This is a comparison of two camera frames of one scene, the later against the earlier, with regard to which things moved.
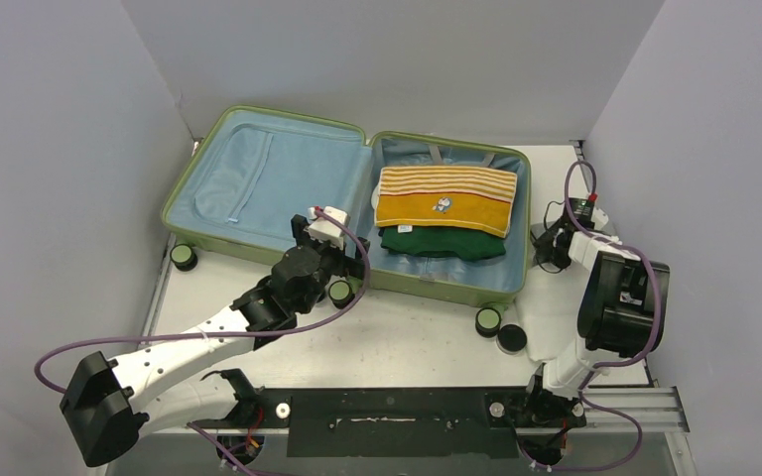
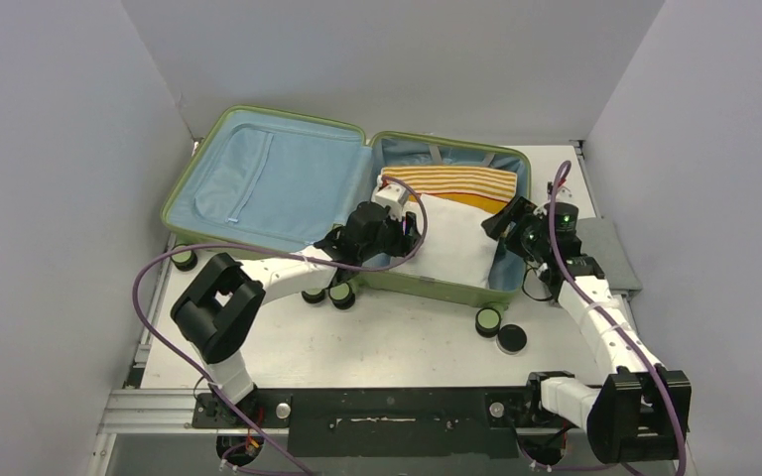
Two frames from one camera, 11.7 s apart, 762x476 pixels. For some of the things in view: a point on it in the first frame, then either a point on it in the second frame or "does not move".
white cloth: (548, 304) to (456, 248)
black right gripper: (548, 248) to (512, 219)
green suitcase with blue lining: (439, 215) does not move
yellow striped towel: (446, 197) does not move
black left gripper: (346, 266) to (407, 237)
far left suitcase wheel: (184, 257) does not move
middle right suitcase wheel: (340, 294) does not move
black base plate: (407, 422) does not move
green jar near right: (487, 322) does not move
